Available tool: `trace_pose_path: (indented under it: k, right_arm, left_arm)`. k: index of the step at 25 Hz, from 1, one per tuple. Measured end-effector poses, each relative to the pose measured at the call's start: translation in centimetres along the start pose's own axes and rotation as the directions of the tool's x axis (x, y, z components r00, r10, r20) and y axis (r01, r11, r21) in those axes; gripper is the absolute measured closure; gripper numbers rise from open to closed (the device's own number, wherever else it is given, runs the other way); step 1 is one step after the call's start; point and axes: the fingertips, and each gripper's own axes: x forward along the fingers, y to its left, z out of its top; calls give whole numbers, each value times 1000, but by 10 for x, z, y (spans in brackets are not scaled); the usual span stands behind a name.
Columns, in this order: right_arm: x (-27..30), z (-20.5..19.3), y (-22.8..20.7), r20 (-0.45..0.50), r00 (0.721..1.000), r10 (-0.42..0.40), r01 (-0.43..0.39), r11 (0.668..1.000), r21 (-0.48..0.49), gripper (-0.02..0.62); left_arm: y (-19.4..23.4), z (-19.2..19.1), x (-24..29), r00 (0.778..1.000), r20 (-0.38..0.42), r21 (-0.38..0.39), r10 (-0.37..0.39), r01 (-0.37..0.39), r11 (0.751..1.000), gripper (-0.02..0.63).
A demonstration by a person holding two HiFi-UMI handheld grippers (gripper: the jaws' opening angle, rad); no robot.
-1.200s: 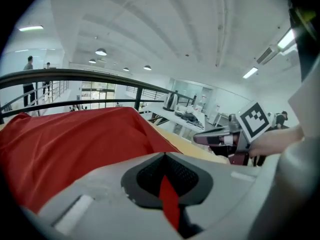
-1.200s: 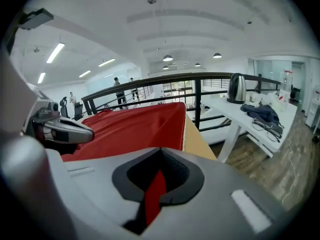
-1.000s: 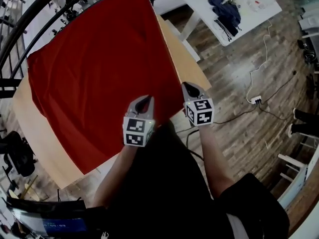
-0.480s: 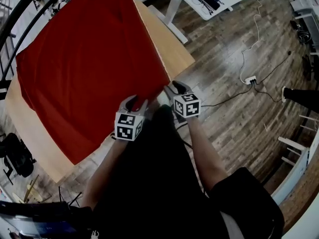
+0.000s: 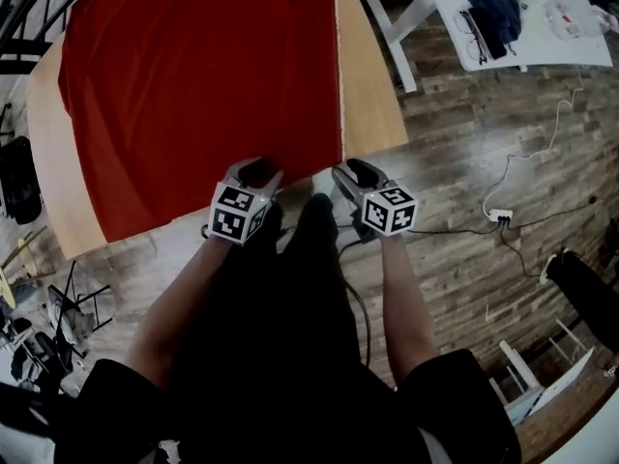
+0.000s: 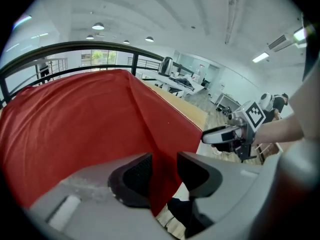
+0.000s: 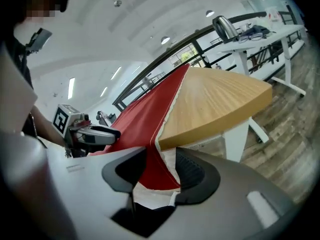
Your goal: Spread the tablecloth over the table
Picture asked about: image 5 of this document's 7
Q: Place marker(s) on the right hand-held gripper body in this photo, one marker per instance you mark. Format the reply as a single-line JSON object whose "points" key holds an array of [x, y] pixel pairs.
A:
{"points": [[389, 211]]}

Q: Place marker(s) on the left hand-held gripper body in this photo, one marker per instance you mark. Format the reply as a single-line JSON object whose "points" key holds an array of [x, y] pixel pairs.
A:
{"points": [[237, 215]]}

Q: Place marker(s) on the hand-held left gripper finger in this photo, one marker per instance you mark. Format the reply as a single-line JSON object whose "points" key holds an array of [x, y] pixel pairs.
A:
{"points": [[238, 174], [271, 179]]}

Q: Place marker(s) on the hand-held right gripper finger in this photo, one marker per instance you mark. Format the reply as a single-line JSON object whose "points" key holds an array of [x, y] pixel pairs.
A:
{"points": [[365, 174], [345, 182]]}

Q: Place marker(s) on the red cloth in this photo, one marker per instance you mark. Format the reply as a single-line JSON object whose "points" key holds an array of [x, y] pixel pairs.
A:
{"points": [[193, 90]]}

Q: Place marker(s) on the person's left forearm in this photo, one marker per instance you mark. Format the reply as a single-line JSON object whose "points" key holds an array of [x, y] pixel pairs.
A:
{"points": [[179, 307]]}

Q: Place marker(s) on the person's right forearm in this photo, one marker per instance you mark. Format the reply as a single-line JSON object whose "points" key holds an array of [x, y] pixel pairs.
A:
{"points": [[406, 307]]}

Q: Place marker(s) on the person's black trousers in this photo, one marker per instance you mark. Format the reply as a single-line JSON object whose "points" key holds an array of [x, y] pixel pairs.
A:
{"points": [[300, 269]]}

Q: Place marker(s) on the white power strip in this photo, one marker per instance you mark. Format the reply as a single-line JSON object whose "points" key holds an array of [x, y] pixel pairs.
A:
{"points": [[500, 215]]}

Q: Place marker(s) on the black folding chair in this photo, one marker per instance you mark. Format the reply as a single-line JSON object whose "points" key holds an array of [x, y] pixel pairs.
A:
{"points": [[84, 300]]}

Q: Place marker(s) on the grey garment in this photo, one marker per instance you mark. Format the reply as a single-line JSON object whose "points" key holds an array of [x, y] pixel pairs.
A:
{"points": [[72, 322]]}

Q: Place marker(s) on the person's black shirt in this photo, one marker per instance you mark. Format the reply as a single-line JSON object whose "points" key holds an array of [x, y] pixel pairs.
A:
{"points": [[290, 418]]}

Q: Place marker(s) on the white table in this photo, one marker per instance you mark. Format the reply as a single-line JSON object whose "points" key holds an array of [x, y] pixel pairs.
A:
{"points": [[546, 51]]}

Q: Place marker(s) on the yellow round wooden table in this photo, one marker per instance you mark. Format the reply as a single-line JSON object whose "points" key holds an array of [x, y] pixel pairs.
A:
{"points": [[5, 288]]}

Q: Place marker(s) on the clear plastic bag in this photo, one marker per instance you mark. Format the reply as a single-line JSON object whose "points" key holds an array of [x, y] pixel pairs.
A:
{"points": [[570, 17]]}

